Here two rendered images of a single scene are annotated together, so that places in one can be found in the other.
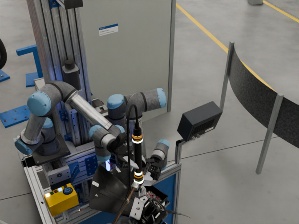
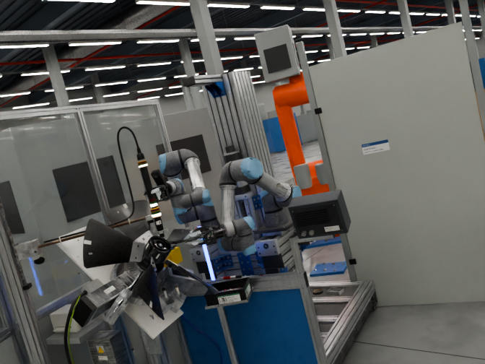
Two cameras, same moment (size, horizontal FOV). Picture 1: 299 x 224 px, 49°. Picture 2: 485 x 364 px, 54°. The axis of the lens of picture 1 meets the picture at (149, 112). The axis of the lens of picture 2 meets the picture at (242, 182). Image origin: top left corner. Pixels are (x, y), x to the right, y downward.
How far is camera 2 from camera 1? 238 cm
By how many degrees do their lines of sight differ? 63
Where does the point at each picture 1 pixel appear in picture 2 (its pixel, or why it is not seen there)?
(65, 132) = not seen: hidden behind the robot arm
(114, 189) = (136, 215)
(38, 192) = not seen: hidden behind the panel
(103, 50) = (370, 172)
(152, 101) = (235, 167)
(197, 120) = (298, 204)
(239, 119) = not seen: outside the picture
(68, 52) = (233, 139)
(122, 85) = (408, 227)
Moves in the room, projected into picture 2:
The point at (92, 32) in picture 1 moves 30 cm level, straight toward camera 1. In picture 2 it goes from (354, 150) to (330, 159)
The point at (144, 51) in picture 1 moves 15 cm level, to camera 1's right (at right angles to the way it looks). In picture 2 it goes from (439, 180) to (457, 180)
